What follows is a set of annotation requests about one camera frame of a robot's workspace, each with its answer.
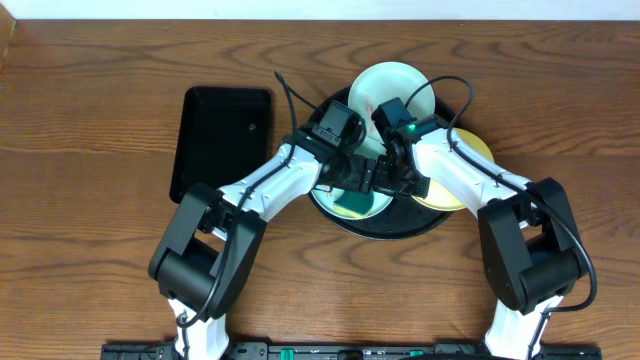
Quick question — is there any light green plate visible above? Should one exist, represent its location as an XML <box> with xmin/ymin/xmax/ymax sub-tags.
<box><xmin>309</xmin><ymin>134</ymin><xmax>395</xmax><ymax>221</ymax></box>
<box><xmin>347</xmin><ymin>62</ymin><xmax>428</xmax><ymax>149</ymax></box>

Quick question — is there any green yellow scrub sponge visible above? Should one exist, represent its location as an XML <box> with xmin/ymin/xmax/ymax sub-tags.
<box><xmin>332</xmin><ymin>191</ymin><xmax>374</xmax><ymax>219</ymax></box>

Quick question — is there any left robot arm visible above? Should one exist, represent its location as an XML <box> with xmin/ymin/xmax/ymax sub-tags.
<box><xmin>148</xmin><ymin>136</ymin><xmax>385</xmax><ymax>359</ymax></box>

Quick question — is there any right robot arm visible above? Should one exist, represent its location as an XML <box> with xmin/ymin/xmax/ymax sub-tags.
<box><xmin>372</xmin><ymin>111</ymin><xmax>597</xmax><ymax>359</ymax></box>

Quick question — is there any black round tray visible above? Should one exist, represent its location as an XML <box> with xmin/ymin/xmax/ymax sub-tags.
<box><xmin>305</xmin><ymin>85</ymin><xmax>469</xmax><ymax>240</ymax></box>

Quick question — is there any black rectangular tray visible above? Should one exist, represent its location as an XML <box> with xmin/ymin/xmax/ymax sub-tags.
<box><xmin>169</xmin><ymin>86</ymin><xmax>273</xmax><ymax>204</ymax></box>

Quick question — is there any yellow plate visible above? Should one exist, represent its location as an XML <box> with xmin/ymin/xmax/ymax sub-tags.
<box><xmin>412</xmin><ymin>128</ymin><xmax>494</xmax><ymax>212</ymax></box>

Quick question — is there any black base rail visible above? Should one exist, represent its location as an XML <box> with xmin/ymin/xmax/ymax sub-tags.
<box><xmin>100</xmin><ymin>342</ymin><xmax>603</xmax><ymax>360</ymax></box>

